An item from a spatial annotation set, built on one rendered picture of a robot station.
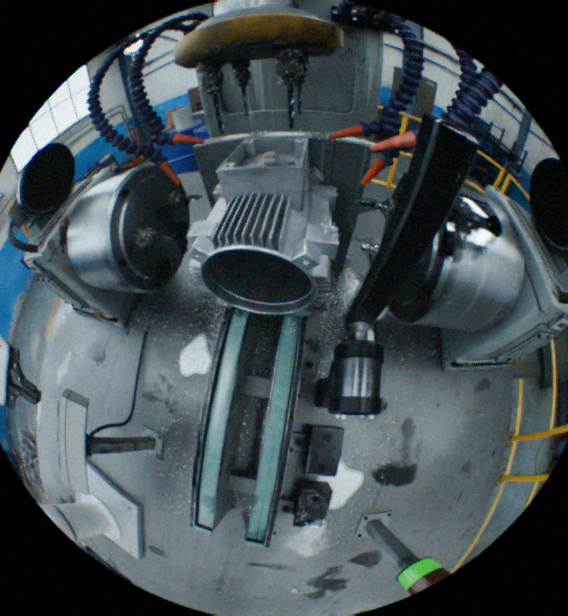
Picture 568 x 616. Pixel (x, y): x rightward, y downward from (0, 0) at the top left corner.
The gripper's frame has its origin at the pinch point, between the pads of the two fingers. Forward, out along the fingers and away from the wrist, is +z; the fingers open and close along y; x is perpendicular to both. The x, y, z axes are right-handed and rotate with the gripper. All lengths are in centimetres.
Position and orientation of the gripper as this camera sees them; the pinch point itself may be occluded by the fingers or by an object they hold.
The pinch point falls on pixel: (31, 392)
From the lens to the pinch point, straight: 41.5
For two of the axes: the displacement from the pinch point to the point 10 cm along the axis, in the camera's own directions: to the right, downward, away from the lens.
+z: 6.4, 4.2, 6.5
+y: 1.5, -8.9, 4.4
